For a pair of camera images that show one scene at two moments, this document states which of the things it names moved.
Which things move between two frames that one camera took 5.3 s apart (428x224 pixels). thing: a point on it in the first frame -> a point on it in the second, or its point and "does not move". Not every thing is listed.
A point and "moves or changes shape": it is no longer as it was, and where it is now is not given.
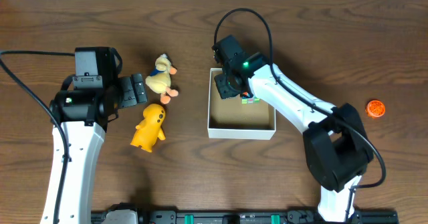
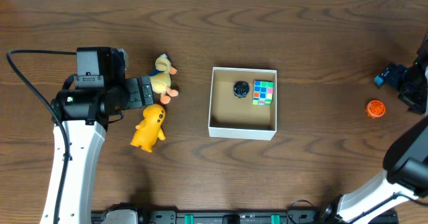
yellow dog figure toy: x=150 y=128 does not move
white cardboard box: x=229 y=118 does not move
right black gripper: x=223 y=90 -> x=392 y=76
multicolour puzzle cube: x=253 y=100 moves or changes shape
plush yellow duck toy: x=160 y=79 does not move
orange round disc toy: x=376 y=108 does not move
